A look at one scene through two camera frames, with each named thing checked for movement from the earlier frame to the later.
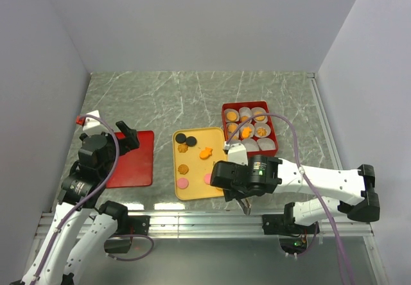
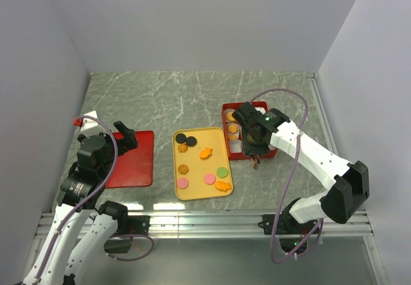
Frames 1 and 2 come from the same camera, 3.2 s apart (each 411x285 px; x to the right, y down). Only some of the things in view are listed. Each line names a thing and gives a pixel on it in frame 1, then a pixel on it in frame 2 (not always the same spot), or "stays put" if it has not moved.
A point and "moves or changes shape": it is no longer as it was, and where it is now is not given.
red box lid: x=135 y=169 stays put
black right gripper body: x=235 y=192 -> x=250 y=144
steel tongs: x=245 y=205 moves or changes shape
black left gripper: x=130 y=142 stays put
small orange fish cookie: x=205 y=153 stays put
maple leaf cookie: x=232 y=128 stays put
